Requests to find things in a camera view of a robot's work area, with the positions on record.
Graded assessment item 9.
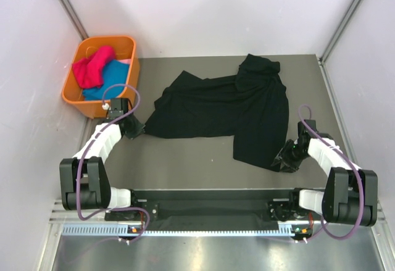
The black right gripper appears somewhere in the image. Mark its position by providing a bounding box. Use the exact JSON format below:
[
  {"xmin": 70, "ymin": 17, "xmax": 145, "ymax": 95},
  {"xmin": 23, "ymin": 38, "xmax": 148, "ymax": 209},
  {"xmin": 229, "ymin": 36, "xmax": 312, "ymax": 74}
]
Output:
[{"xmin": 273, "ymin": 139, "xmax": 310, "ymax": 173}]

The black t shirt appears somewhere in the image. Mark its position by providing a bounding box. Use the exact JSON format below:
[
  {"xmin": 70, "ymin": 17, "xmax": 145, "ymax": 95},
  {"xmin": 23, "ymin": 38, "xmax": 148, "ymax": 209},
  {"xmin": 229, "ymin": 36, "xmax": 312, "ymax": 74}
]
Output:
[{"xmin": 145, "ymin": 54, "xmax": 289, "ymax": 172}]

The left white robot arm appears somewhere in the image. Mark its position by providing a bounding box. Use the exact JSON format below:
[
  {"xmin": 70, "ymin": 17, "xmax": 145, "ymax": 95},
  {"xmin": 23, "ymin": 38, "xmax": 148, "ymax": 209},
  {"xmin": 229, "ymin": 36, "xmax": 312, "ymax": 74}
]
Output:
[{"xmin": 59, "ymin": 98, "xmax": 144, "ymax": 220}]

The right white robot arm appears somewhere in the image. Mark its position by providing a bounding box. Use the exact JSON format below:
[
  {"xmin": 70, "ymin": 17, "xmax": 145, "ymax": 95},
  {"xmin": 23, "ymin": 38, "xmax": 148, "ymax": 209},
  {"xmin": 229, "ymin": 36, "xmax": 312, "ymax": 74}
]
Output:
[{"xmin": 272, "ymin": 120, "xmax": 378, "ymax": 227}]

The blue t shirt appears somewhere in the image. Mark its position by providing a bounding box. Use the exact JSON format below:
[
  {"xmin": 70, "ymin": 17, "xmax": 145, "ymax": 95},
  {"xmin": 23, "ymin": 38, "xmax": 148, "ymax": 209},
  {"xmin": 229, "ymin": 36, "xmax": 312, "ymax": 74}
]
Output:
[{"xmin": 82, "ymin": 60, "xmax": 130, "ymax": 101}]

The light pink cloth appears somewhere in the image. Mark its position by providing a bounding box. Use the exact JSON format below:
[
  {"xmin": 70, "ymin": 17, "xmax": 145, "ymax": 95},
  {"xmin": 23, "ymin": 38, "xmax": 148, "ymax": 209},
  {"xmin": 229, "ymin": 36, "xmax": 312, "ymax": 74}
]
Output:
[{"xmin": 119, "ymin": 59, "xmax": 131, "ymax": 64}]

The orange plastic bin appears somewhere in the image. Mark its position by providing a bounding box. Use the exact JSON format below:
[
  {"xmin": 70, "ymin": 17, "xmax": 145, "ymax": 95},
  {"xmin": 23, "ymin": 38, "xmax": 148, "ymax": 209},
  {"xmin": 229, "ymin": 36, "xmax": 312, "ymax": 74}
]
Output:
[{"xmin": 62, "ymin": 35, "xmax": 139, "ymax": 119}]

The pink t shirt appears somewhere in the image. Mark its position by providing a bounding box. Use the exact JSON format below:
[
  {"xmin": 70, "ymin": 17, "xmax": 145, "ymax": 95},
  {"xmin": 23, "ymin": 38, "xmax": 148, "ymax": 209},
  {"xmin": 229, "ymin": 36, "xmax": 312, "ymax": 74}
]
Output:
[{"xmin": 72, "ymin": 46, "xmax": 115, "ymax": 90}]

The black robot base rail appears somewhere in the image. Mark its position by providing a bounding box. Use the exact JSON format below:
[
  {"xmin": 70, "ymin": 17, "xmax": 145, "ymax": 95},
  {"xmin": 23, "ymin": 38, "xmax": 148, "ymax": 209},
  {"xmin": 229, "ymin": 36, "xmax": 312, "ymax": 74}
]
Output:
[{"xmin": 104, "ymin": 189, "xmax": 325, "ymax": 225}]

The white slotted cable duct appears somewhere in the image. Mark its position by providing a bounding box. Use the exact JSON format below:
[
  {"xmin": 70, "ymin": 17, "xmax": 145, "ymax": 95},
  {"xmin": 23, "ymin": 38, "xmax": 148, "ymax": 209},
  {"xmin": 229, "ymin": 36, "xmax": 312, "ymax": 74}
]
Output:
[{"xmin": 61, "ymin": 223, "xmax": 311, "ymax": 237}]

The left aluminium frame post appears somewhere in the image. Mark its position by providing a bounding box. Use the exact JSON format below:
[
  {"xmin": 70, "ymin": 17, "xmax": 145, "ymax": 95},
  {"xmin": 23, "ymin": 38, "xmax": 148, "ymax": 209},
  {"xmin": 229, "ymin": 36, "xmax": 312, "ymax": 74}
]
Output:
[{"xmin": 58, "ymin": 0, "xmax": 89, "ymax": 40}]

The aluminium frame post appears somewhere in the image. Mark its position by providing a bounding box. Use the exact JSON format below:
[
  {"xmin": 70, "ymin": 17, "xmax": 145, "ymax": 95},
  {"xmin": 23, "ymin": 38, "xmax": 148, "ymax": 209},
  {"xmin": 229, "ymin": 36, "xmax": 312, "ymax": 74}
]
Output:
[
  {"xmin": 58, "ymin": 0, "xmax": 89, "ymax": 40},
  {"xmin": 318, "ymin": 0, "xmax": 363, "ymax": 65}
]

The right aluminium frame post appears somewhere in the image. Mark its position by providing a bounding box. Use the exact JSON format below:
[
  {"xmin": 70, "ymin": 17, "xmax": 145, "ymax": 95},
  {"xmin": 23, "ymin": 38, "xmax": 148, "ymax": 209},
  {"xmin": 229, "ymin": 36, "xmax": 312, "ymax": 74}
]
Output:
[{"xmin": 318, "ymin": 0, "xmax": 363, "ymax": 65}]

